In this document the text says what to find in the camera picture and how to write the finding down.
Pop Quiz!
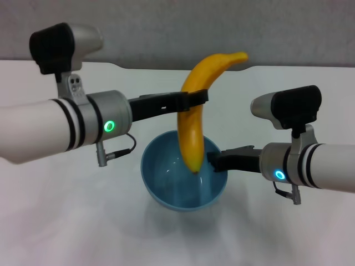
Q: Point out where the blue bowl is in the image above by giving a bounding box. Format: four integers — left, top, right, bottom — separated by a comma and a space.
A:
140, 130, 229, 213

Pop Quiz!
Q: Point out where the right silver camera bracket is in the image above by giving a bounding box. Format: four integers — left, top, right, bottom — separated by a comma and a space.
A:
290, 124, 317, 156

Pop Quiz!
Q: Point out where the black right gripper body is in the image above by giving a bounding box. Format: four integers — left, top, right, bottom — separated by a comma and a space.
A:
220, 145, 263, 173

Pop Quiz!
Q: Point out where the silver camera bracket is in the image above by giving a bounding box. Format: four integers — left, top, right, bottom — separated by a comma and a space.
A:
290, 124, 317, 156
56, 70, 87, 105

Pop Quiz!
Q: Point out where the left silver camera bracket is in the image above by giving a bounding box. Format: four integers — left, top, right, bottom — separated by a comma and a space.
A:
56, 70, 87, 105

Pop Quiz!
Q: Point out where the arm black cable plug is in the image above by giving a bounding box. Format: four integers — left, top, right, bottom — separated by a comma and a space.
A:
95, 132, 137, 167
273, 181, 302, 206

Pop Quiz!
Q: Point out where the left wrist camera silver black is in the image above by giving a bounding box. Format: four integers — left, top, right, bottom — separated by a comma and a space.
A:
28, 22, 105, 76

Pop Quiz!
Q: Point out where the yellow banana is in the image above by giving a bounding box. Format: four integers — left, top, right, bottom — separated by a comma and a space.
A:
177, 51, 249, 175

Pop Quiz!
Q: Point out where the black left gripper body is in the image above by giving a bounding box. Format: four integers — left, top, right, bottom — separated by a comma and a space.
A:
128, 91, 185, 123

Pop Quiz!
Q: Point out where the right arm black cable plug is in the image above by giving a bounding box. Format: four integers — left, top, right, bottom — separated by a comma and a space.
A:
273, 181, 302, 206

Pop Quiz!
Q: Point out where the left arm black cable plug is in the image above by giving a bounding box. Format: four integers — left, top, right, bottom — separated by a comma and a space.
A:
95, 132, 137, 167

